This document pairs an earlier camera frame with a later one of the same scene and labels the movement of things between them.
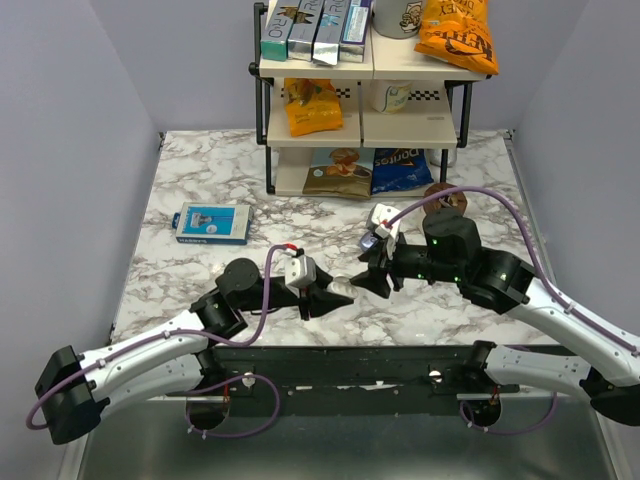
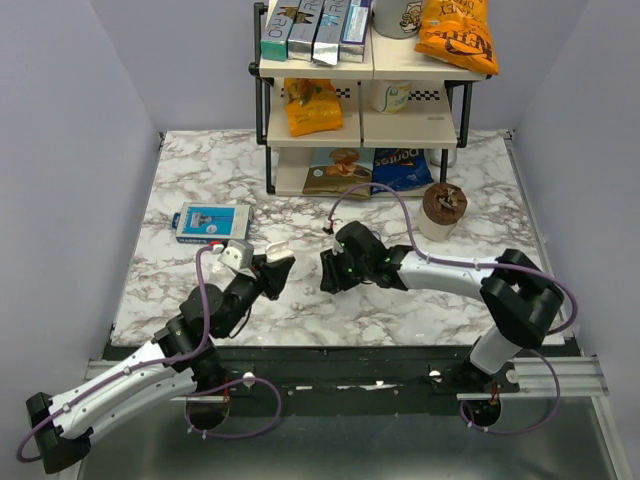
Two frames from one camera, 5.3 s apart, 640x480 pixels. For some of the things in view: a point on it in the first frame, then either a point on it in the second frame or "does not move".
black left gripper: x=314 y=301 -> x=271 y=280
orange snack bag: x=312 y=105 does not move
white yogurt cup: x=389 y=96 does not move
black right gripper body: x=410 y=260 -> x=343 y=273
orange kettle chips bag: x=460 y=30 does not move
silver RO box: x=303 y=31 does not move
